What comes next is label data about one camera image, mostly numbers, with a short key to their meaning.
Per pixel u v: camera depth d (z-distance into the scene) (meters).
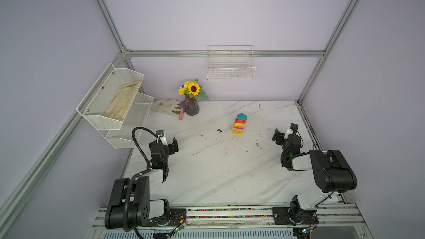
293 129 0.80
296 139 0.80
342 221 0.74
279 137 0.87
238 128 0.98
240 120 0.92
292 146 0.73
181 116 1.11
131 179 0.46
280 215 0.74
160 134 0.78
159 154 0.68
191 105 1.12
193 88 0.95
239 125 0.97
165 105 1.18
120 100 0.80
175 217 0.73
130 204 0.39
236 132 1.03
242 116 0.90
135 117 1.18
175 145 0.84
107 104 0.77
